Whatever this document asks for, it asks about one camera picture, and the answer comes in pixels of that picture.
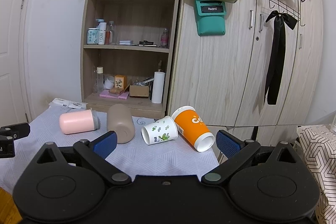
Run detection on red liquid clear bottle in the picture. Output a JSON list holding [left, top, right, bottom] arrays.
[[105, 21, 115, 45]]

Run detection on white door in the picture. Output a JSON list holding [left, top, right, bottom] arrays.
[[1, 0, 31, 126]]

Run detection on teal Redmi pouch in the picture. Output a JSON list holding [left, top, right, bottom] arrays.
[[194, 0, 227, 36]]

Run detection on geometric patterned cloth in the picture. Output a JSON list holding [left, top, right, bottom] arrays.
[[297, 124, 336, 223]]

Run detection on small pink bottle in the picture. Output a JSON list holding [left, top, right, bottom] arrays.
[[160, 28, 169, 48]]

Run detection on white plastic packets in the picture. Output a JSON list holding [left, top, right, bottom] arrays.
[[49, 98, 87, 109]]

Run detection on small white jar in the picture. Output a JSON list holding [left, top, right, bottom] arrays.
[[104, 76, 114, 90]]

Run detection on orange floral small box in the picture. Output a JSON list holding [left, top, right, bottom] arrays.
[[114, 75, 127, 89]]

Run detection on blue white wipes canister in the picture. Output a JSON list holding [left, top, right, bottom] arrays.
[[87, 28, 99, 45]]

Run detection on clear bottle beige cap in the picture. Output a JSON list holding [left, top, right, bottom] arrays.
[[96, 67, 104, 93]]

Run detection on white quilted table cloth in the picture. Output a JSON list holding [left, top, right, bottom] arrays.
[[0, 107, 218, 193]]

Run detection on wooden open shelf unit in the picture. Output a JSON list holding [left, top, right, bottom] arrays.
[[80, 0, 179, 119]]

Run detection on white floral paper cup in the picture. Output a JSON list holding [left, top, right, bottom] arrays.
[[141, 116, 178, 145]]

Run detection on orange paper coffee cup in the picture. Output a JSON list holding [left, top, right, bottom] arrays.
[[171, 106, 215, 152]]

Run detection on wooden wardrobe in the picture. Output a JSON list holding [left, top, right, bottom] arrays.
[[168, 0, 323, 135]]

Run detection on taupe steel tumbler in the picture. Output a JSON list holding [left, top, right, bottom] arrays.
[[106, 104, 135, 144]]

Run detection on black ribbon bow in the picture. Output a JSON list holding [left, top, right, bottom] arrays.
[[264, 10, 298, 105]]

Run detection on pink flat box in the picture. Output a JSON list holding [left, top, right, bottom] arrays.
[[99, 90, 129, 100]]

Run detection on small cardboard box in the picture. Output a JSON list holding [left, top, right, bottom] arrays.
[[129, 85, 149, 98]]

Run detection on white lotion bottle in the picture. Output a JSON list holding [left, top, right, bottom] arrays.
[[96, 19, 106, 45]]

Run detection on white paper towel roll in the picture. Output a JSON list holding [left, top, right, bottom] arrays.
[[151, 72, 165, 104]]

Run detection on pink tumbler grey lid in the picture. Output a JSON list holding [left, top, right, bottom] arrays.
[[59, 109, 100, 135]]

